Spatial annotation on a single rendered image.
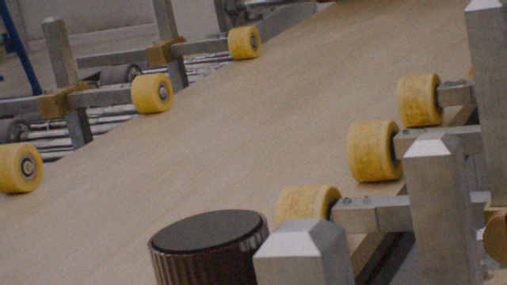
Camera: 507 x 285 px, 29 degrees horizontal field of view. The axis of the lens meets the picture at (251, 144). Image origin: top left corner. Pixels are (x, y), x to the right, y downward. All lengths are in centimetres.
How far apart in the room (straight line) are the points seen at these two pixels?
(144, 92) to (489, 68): 117
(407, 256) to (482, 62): 46
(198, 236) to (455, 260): 28
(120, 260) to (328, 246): 78
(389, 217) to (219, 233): 58
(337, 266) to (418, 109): 105
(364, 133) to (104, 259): 37
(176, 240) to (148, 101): 152
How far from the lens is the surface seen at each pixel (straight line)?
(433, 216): 70
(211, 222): 49
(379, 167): 127
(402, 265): 130
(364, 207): 104
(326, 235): 46
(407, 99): 150
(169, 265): 47
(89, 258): 126
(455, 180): 69
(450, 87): 150
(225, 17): 331
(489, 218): 96
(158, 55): 251
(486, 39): 91
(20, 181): 162
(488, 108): 93
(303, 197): 105
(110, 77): 309
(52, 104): 211
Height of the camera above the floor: 130
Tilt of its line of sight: 14 degrees down
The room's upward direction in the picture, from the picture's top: 12 degrees counter-clockwise
